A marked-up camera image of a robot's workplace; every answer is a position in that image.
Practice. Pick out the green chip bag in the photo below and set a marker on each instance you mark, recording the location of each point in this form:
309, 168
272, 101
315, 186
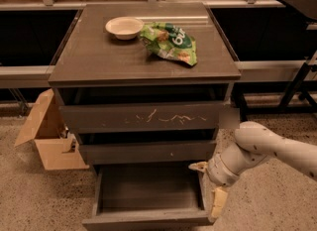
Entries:
169, 42

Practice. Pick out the grey middle drawer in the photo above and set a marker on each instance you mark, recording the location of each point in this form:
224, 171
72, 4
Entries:
148, 146

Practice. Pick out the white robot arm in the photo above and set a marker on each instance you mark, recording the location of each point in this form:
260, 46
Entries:
253, 144

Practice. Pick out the grey top drawer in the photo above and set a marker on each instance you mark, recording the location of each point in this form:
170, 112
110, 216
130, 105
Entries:
143, 108

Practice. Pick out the grey bottom drawer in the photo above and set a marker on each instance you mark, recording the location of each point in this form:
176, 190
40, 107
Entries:
130, 197

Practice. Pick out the open cardboard box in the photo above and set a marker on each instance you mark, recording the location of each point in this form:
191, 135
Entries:
57, 147

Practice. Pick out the white bowl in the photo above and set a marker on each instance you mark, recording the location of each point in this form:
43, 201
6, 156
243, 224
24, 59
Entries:
124, 28

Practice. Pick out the grey drawer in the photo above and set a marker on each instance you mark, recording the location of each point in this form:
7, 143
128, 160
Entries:
143, 108
130, 197
148, 146

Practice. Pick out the grey wooden drawer cabinet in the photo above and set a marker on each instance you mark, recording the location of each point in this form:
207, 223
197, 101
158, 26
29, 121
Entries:
90, 38

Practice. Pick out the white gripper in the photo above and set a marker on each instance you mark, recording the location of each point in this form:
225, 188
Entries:
215, 173

